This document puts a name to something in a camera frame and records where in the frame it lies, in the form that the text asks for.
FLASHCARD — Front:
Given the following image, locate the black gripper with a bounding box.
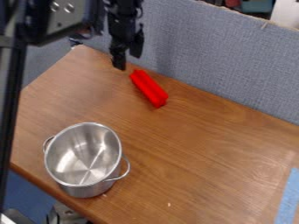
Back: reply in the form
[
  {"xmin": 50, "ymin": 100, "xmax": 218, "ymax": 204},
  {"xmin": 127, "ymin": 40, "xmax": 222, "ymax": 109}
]
[{"xmin": 106, "ymin": 0, "xmax": 146, "ymax": 71}]

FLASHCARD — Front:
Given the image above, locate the red rectangular block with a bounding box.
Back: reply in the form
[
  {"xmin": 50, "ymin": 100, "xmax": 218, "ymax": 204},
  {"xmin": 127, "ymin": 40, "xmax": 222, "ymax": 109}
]
[{"xmin": 130, "ymin": 69, "xmax": 169, "ymax": 108}]

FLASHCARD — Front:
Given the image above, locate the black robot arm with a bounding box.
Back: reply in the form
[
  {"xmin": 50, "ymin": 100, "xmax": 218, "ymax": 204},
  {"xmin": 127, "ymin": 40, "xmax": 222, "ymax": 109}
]
[{"xmin": 0, "ymin": 0, "xmax": 145, "ymax": 211}]

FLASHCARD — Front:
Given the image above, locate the metal pot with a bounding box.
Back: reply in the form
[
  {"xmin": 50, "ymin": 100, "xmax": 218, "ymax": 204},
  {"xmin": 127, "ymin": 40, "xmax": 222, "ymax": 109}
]
[{"xmin": 42, "ymin": 122, "xmax": 131, "ymax": 199}]

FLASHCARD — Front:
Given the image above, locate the grey fabric partition panel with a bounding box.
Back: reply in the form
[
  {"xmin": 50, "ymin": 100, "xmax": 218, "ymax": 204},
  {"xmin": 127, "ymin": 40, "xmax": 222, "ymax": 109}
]
[{"xmin": 83, "ymin": 0, "xmax": 299, "ymax": 126}]

